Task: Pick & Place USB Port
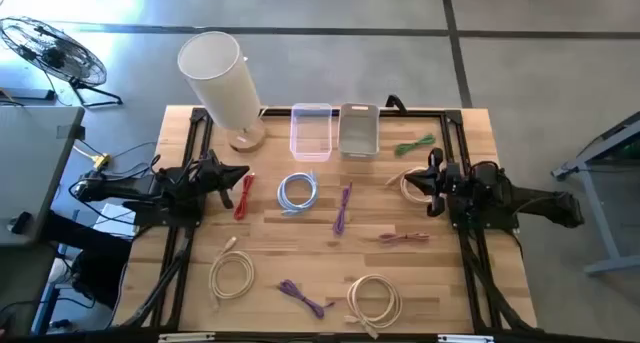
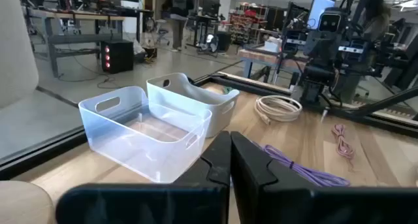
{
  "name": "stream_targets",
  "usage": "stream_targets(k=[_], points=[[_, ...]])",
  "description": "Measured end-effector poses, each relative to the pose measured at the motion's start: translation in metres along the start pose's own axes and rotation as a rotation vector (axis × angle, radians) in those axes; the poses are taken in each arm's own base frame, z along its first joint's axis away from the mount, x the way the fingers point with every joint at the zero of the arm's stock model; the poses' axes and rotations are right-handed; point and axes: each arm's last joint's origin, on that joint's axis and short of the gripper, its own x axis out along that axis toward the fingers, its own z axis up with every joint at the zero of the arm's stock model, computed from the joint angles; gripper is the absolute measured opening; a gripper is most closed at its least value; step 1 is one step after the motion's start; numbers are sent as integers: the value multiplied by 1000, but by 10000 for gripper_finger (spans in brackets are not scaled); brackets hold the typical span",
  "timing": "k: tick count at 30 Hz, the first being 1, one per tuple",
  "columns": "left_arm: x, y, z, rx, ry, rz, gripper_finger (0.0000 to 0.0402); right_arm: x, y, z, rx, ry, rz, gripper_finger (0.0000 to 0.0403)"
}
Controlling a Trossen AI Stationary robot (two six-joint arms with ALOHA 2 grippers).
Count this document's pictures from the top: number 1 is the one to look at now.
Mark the yellow power plug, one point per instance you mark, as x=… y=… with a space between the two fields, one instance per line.
x=101 y=160

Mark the black floor fan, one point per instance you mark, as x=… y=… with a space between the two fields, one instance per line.
x=55 y=53

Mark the small black device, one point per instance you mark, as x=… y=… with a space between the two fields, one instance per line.
x=21 y=223

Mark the white metal bracket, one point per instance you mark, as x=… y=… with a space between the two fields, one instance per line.
x=465 y=338
x=185 y=337

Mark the grey metal table frame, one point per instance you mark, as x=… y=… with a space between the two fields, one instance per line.
x=600 y=218

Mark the grey plastic bin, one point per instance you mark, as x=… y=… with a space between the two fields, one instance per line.
x=358 y=130

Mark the black aluminium table frame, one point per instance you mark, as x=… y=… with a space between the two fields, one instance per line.
x=425 y=114

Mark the black clamp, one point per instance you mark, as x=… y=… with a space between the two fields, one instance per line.
x=397 y=103

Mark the clear plastic bin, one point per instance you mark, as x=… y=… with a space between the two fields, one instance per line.
x=310 y=133

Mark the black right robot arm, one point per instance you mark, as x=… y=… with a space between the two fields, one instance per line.
x=525 y=198

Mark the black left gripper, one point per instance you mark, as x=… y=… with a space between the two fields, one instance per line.
x=215 y=178

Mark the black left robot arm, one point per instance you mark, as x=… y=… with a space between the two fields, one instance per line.
x=125 y=188

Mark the white paper sheet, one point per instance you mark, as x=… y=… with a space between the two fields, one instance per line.
x=112 y=218

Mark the white cylinder shade table lamp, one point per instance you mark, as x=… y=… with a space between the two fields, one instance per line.
x=220 y=78

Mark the grey side table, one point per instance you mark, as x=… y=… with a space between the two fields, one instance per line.
x=30 y=173

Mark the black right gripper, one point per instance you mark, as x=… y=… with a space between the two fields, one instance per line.
x=447 y=183

